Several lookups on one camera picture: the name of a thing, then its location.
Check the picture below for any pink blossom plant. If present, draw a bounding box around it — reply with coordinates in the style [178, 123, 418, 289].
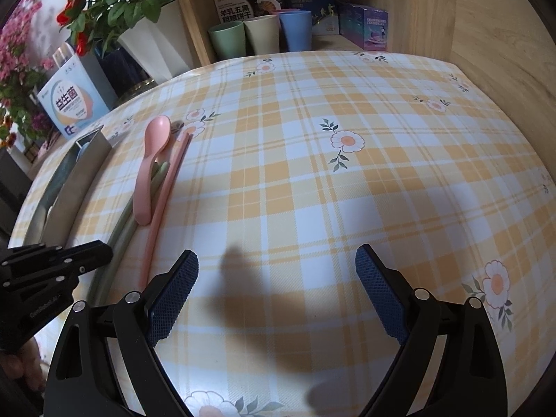
[0, 0, 58, 148]

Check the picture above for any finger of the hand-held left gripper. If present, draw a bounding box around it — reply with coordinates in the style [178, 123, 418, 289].
[0, 265, 86, 298]
[0, 241, 114, 272]

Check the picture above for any pink chopstick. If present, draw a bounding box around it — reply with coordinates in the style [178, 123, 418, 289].
[139, 133, 187, 287]
[150, 132, 193, 270]

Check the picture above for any pink spoon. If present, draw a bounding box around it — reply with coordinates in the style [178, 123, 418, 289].
[134, 115, 171, 227]

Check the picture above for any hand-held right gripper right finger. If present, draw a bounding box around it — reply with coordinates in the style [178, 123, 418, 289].
[354, 244, 509, 417]

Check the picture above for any blue and white box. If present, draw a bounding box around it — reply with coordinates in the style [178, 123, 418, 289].
[37, 54, 119, 140]

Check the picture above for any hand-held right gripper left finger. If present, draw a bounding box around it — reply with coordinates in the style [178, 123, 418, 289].
[42, 250, 199, 417]

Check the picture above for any blue cup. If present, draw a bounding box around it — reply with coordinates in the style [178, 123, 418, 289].
[278, 10, 313, 52]

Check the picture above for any purple box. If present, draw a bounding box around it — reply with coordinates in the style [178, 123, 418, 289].
[338, 2, 390, 51]

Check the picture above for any white vase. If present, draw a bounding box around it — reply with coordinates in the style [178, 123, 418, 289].
[116, 0, 194, 81]

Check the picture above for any wooden shelf unit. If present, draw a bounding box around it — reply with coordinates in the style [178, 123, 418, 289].
[167, 0, 556, 244]

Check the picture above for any white and brown snack box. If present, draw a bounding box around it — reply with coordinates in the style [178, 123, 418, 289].
[210, 0, 250, 25]

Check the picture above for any dark blue pot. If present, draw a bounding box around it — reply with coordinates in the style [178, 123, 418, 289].
[95, 42, 158, 97]

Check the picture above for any dark blue box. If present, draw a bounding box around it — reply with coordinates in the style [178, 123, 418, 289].
[280, 0, 340, 36]

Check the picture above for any person's left hand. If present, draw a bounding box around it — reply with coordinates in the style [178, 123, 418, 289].
[9, 341, 47, 391]

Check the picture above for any green cup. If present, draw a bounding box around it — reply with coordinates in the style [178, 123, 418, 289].
[207, 23, 247, 60]

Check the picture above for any beige cup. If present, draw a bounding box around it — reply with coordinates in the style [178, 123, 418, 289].
[243, 15, 280, 56]

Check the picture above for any metal utensil box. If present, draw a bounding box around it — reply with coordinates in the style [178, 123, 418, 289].
[24, 124, 114, 245]

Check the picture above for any yellow checked tablecloth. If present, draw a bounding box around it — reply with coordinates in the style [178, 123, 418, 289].
[9, 50, 556, 417]

